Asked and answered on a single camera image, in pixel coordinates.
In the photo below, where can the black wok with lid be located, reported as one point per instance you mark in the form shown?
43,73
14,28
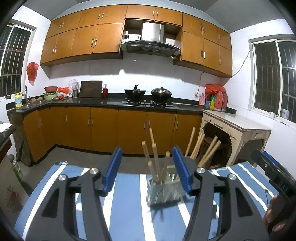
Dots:
160,95

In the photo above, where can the white worn side table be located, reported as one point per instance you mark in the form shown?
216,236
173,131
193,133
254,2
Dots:
240,129

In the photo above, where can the left barred window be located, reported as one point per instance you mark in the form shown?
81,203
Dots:
14,44

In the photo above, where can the orange upper kitchen cabinets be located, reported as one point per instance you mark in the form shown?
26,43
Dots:
107,32

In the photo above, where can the right barred window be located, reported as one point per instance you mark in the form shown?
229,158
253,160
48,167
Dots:
274,77

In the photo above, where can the black countertop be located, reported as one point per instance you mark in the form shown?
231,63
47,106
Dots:
114,100

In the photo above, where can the wooden chopstick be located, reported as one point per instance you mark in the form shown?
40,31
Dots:
190,141
167,158
197,146
150,165
146,153
215,144
156,159
151,135

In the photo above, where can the dark cutting board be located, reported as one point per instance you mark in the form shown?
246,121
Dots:
91,89

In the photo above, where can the red small bottle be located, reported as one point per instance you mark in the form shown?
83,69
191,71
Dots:
105,92

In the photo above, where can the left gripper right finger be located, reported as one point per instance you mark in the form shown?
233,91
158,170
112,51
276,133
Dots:
238,218

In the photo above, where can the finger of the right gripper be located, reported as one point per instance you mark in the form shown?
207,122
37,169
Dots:
276,163

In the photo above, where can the blue striped tablecloth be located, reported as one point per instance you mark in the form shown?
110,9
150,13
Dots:
125,208

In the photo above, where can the black wok left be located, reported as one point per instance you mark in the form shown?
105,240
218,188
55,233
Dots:
135,94

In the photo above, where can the orange lower kitchen cabinets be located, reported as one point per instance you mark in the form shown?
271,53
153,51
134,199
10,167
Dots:
102,129

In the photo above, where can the red bottles and bags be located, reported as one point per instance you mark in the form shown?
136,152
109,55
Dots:
214,98

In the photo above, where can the yellow detergent bottle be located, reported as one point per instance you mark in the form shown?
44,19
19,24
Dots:
18,100

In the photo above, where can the person's right hand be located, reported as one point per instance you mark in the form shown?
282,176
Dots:
268,217

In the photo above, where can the red plastic bag hanging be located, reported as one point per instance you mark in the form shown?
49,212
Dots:
32,72

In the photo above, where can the barred window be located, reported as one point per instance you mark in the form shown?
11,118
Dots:
14,44
274,77

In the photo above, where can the green and red basins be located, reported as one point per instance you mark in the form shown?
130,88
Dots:
50,92

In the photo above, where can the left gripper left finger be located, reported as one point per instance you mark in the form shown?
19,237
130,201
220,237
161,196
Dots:
66,203

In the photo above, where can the steel range hood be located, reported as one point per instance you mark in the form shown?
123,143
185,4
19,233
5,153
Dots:
152,38

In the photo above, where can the orange kitchen cabinets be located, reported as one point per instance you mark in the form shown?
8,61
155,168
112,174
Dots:
102,129
107,32

